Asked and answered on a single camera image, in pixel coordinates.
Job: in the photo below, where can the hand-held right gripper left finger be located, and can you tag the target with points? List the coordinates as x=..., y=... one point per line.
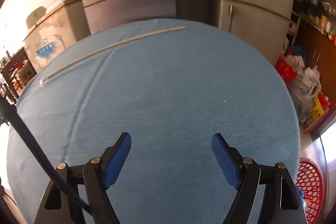
x=119, y=158

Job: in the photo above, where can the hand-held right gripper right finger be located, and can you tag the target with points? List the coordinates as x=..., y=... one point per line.
x=223, y=158

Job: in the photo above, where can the red plastic basket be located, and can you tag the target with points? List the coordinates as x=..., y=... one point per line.
x=312, y=190

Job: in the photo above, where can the long white stick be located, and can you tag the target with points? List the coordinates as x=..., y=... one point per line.
x=105, y=46

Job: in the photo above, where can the blue tablecloth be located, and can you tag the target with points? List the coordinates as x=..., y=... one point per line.
x=168, y=87

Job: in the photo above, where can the yellow packet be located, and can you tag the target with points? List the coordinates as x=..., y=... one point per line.
x=313, y=111

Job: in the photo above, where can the red plastic bag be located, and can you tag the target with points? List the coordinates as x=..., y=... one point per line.
x=284, y=69

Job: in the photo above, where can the white plastic bag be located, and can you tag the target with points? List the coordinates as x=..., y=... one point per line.
x=305, y=86

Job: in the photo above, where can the dark shelf rack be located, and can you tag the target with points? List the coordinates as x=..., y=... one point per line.
x=13, y=74

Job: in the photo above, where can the white chest freezer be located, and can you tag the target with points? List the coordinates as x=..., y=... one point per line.
x=52, y=35

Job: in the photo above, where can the wooden cupboard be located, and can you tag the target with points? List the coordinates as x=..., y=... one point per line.
x=319, y=48

